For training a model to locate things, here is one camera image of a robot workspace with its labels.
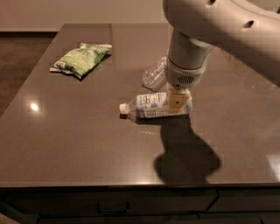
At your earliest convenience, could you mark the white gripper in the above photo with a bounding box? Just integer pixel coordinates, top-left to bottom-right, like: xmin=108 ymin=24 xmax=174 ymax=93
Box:
xmin=165 ymin=57 xmax=207 ymax=114

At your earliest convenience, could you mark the blue label plastic bottle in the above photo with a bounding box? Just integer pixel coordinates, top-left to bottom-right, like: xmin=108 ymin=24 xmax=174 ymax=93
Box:
xmin=119 ymin=92 xmax=193 ymax=119

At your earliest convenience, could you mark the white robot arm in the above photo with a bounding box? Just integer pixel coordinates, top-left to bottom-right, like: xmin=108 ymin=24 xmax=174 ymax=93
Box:
xmin=163 ymin=0 xmax=280 ymax=114

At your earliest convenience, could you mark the clear water bottle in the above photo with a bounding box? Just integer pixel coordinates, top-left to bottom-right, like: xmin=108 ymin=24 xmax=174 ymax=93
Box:
xmin=142 ymin=56 xmax=166 ymax=92

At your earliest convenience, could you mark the green chip bag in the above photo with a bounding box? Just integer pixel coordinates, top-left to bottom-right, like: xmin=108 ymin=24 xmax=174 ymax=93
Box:
xmin=50 ymin=43 xmax=112 ymax=80

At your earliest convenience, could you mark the dark cabinet drawer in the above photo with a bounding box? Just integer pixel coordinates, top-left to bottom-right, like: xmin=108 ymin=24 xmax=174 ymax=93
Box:
xmin=4 ymin=189 xmax=217 ymax=217

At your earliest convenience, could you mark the black drawer handle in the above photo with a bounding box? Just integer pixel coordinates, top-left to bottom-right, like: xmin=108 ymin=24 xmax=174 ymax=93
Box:
xmin=96 ymin=202 xmax=130 ymax=215

